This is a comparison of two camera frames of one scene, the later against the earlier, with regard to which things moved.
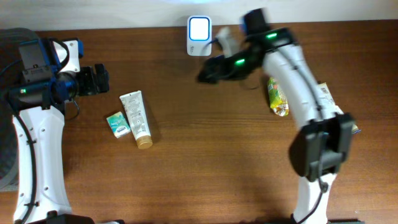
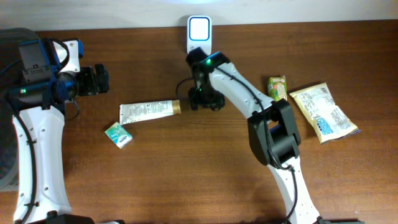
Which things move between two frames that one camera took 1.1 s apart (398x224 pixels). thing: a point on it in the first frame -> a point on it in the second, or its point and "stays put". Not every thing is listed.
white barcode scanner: x=199 y=35 stays put
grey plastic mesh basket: x=10 y=40 stays put
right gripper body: x=236 y=66 -> x=205 y=98
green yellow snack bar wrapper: x=278 y=101 stays put
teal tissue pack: x=118 y=124 -> x=118 y=135
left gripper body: x=87 y=81 stays put
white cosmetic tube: x=134 y=104 -> x=135 y=112
